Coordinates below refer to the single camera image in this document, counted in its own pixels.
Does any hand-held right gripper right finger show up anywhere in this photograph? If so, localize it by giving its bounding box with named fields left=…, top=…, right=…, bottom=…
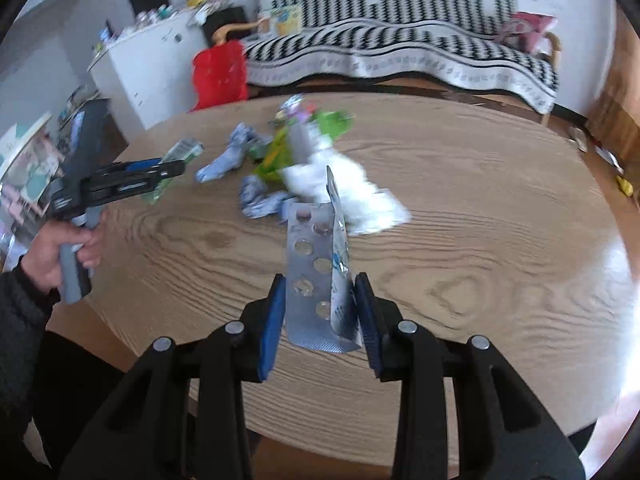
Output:
left=352, top=272, right=586, bottom=480

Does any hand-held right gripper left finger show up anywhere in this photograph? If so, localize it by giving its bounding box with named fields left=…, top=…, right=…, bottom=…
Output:
left=57, top=274, right=288, bottom=480

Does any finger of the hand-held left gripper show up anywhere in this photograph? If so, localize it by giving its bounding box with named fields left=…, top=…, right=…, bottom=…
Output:
left=102, top=158, right=186, bottom=179
left=82, top=170, right=185, bottom=207

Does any translucent green wrapper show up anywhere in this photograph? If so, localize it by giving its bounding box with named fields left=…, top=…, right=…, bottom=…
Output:
left=141, top=138, right=205, bottom=206

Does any blue white foil sachet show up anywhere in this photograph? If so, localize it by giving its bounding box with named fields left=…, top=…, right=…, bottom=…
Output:
left=325, top=165, right=364, bottom=352

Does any long blue white wrapper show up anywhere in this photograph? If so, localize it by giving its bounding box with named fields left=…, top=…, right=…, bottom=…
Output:
left=194, top=124, right=262, bottom=184

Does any silver pill blister pack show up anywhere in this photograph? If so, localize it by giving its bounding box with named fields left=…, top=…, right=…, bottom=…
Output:
left=283, top=201, right=341, bottom=353

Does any red plastic child chair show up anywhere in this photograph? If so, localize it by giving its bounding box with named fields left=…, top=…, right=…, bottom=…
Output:
left=191, top=40, right=250, bottom=112

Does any yellow green wrapper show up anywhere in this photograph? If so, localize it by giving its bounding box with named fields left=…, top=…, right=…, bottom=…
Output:
left=251, top=129, right=297, bottom=187

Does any grey foil wrapper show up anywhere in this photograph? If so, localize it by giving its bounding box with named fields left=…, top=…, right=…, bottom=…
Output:
left=289, top=124, right=315, bottom=162

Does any purple colourful wrapper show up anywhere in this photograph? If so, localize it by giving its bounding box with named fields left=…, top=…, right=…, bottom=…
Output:
left=269, top=93, right=315, bottom=129

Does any bright green wrapper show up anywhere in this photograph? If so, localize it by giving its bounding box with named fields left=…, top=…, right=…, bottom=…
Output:
left=309, top=109, right=357, bottom=142

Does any person's left forearm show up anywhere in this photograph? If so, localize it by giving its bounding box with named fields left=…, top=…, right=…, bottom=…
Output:
left=0, top=257, right=63, bottom=461

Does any person's left hand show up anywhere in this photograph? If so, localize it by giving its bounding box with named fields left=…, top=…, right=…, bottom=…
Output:
left=20, top=209, right=107, bottom=296

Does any pastel printed board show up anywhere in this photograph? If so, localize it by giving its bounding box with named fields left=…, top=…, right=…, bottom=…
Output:
left=0, top=112, right=64, bottom=261

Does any white cabinet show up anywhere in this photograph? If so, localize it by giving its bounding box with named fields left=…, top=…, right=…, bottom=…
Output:
left=88, top=10, right=212, bottom=132

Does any clutter of toys on cabinet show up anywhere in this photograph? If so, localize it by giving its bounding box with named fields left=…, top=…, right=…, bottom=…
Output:
left=134, top=4, right=175, bottom=25

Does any person's dark clothing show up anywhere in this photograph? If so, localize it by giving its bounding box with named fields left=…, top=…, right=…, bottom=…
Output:
left=30, top=330, right=128, bottom=468

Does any colourful picture book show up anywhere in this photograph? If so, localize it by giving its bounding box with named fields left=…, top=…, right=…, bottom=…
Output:
left=269, top=4, right=303, bottom=37

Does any black white patterned blanket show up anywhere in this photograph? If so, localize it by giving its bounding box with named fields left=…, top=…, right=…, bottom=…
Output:
left=244, top=0, right=561, bottom=115

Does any paper scrap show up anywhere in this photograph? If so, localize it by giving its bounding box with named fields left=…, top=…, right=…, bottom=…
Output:
left=566, top=124, right=590, bottom=152

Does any pink printed cushion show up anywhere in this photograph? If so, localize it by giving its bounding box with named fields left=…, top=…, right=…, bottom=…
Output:
left=494, top=11, right=559, bottom=54

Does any brown wood-grain door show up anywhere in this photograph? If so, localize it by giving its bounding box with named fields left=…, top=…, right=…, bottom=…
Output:
left=586, top=7, right=640, bottom=163

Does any wooden sofa frame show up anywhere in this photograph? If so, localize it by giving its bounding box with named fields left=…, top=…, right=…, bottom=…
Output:
left=212, top=14, right=564, bottom=129

